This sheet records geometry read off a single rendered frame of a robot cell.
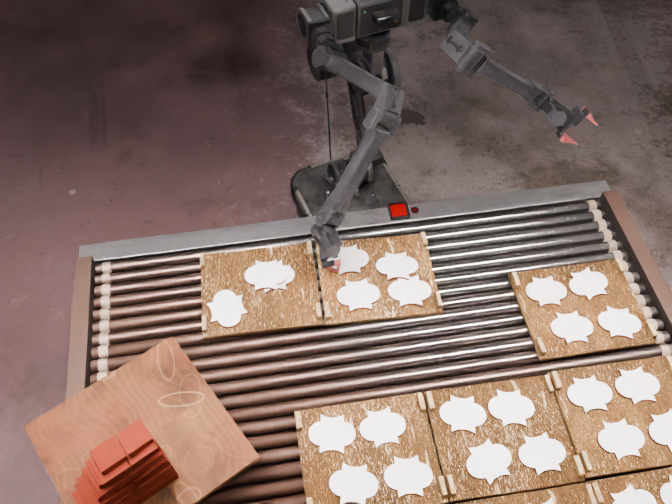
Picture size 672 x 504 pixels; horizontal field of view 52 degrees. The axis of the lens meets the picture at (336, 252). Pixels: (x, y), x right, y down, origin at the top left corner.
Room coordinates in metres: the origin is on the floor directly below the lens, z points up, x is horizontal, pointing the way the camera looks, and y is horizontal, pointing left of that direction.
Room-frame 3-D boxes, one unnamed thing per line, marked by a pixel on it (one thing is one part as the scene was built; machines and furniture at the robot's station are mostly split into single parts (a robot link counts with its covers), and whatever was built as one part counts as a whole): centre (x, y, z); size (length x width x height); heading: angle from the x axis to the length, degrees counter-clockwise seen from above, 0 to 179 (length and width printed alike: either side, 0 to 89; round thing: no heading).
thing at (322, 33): (2.06, 0.05, 1.45); 0.09 x 0.08 x 0.12; 113
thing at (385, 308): (1.40, -0.15, 0.93); 0.41 x 0.35 x 0.02; 97
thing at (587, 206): (1.61, -0.08, 0.90); 1.95 x 0.05 x 0.05; 100
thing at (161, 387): (0.74, 0.57, 1.03); 0.50 x 0.50 x 0.02; 38
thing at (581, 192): (1.68, -0.07, 0.89); 2.08 x 0.09 x 0.06; 100
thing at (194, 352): (1.21, -0.15, 0.90); 1.95 x 0.05 x 0.05; 100
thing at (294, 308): (1.35, 0.27, 0.93); 0.41 x 0.35 x 0.02; 98
